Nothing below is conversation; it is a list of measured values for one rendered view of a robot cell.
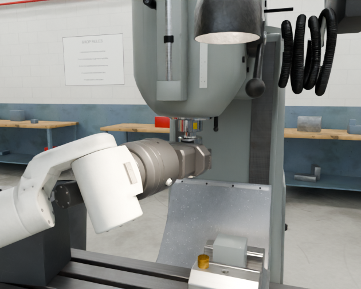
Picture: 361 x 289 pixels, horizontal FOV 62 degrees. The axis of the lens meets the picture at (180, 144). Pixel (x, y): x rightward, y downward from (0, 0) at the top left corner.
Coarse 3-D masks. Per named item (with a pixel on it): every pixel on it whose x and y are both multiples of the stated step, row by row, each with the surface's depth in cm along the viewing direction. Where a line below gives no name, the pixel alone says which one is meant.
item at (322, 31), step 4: (324, 0) 73; (328, 0) 70; (324, 4) 74; (328, 4) 71; (324, 8) 72; (324, 20) 72; (324, 24) 73; (324, 28) 73; (320, 32) 74; (324, 32) 78
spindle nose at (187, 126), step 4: (180, 120) 57; (184, 120) 57; (188, 120) 57; (192, 120) 56; (196, 120) 57; (200, 120) 57; (180, 124) 58; (184, 124) 57; (188, 124) 57; (192, 124) 57; (200, 124) 57; (180, 128) 58; (184, 128) 57; (188, 128) 57; (192, 128) 57; (200, 128) 58
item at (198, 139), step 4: (180, 136) 59; (184, 136) 59; (196, 136) 59; (200, 136) 59; (180, 140) 58; (184, 140) 57; (188, 140) 57; (192, 140) 57; (196, 140) 57; (200, 140) 58
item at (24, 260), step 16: (64, 224) 76; (32, 240) 67; (48, 240) 69; (64, 240) 76; (0, 256) 69; (16, 256) 69; (32, 256) 68; (48, 256) 70; (64, 256) 77; (0, 272) 70; (16, 272) 69; (32, 272) 69; (48, 272) 70
